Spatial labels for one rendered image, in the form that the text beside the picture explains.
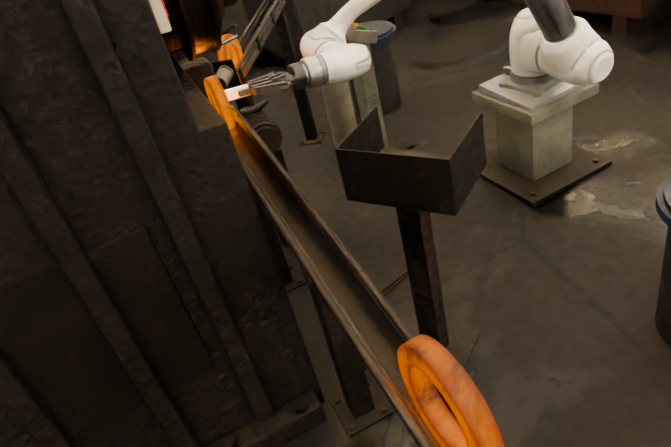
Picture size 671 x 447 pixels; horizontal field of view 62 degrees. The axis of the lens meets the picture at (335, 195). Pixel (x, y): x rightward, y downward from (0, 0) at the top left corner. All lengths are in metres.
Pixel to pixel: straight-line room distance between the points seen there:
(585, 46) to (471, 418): 1.43
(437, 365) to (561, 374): 0.96
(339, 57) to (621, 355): 1.11
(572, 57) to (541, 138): 0.41
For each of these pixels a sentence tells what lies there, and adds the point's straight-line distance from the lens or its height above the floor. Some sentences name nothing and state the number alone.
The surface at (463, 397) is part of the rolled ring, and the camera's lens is 0.68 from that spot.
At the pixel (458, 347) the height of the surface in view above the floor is 0.01.
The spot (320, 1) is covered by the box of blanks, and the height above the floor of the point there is 0.42.
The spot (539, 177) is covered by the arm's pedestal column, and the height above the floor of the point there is 0.03.
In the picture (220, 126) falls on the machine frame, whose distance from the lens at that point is 1.10.
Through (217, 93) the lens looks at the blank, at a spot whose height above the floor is 0.78.
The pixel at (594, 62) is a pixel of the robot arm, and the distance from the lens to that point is 1.91.
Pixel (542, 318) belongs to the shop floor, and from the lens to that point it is 1.76.
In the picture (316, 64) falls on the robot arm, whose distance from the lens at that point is 1.62.
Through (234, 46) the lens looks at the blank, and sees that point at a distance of 2.10.
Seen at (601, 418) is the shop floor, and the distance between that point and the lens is 1.57.
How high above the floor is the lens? 1.28
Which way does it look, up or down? 32 degrees down
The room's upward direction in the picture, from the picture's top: 14 degrees counter-clockwise
